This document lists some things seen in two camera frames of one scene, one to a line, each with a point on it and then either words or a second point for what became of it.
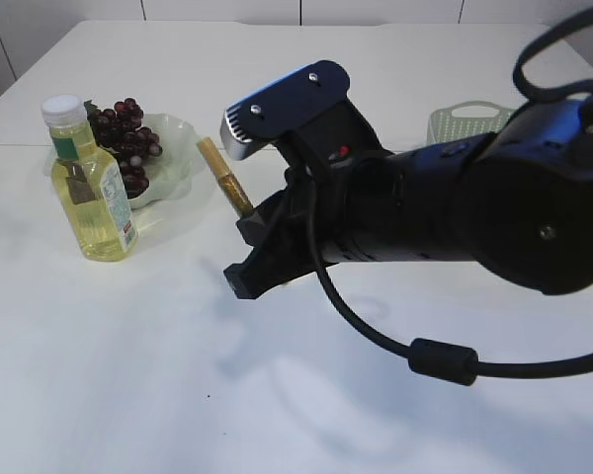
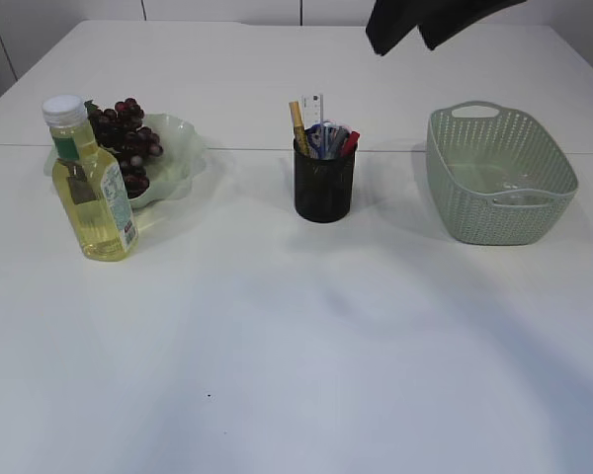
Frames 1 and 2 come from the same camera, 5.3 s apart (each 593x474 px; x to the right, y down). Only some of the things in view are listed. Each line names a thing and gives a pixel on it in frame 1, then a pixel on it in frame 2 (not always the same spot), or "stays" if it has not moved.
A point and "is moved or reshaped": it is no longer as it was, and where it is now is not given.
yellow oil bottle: (93, 188) stays
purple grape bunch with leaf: (118, 129) stays
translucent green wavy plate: (174, 171) stays
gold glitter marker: (227, 180) is moved or reshaped
